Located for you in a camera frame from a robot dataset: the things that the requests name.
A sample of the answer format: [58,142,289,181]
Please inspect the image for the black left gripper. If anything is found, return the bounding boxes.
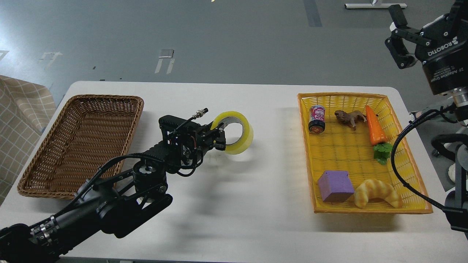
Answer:
[183,124,227,161]

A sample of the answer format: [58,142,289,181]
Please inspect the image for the beige checkered cloth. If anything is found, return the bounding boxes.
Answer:
[0,76,56,202]

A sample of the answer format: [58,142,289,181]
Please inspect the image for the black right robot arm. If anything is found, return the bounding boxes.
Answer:
[385,0,468,233]

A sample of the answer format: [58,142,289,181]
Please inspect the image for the toy croissant bread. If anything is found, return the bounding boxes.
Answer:
[354,179,403,209]

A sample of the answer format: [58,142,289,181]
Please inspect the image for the small pink drink can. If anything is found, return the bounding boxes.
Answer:
[308,105,325,134]

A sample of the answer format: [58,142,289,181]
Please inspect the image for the orange toy carrot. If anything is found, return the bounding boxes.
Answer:
[365,105,393,166]

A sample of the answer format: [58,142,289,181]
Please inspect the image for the white metal bar on floor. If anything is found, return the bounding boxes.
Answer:
[344,2,408,9]

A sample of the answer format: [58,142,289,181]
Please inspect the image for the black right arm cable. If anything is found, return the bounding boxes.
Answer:
[390,106,457,214]

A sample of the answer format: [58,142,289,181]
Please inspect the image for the purple cube block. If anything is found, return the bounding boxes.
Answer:
[318,170,355,203]

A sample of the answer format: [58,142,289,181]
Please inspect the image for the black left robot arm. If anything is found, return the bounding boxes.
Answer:
[1,108,227,263]

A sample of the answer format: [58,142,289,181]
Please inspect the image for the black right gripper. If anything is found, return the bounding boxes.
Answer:
[385,0,468,95]

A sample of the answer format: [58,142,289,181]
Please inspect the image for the yellow plastic basket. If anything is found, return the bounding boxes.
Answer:
[297,92,433,214]

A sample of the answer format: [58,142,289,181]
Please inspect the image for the brown wicker basket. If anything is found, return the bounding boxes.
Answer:
[17,94,144,199]

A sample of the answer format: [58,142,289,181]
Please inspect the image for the yellow tape roll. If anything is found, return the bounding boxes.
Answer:
[210,111,254,155]

